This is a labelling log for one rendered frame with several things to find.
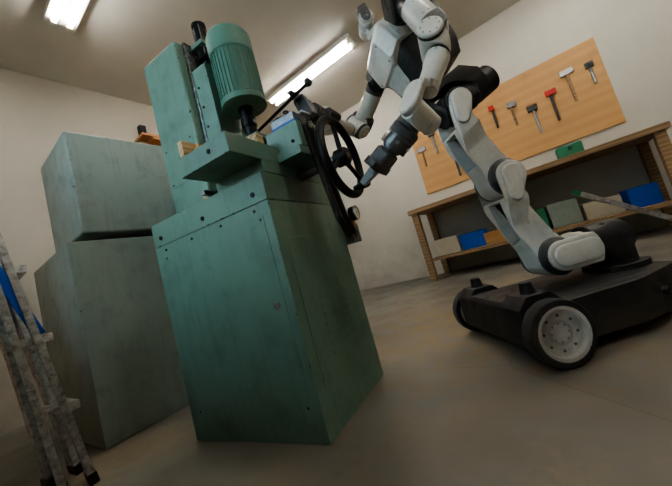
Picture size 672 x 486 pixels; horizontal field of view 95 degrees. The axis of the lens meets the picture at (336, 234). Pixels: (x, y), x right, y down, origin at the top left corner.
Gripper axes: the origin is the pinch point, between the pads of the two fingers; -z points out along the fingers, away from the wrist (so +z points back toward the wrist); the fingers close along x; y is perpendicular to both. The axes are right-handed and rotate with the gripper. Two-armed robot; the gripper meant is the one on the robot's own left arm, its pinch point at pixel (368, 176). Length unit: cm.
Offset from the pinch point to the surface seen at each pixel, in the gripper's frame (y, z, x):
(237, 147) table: 25.3, -14.4, -27.3
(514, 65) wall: 73, 151, 310
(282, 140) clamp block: 29.2, -9.3, -7.8
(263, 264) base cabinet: 0.6, -37.3, -20.1
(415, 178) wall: 79, -10, 329
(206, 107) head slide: 71, -22, -5
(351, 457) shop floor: -53, -50, -24
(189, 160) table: 35, -27, -31
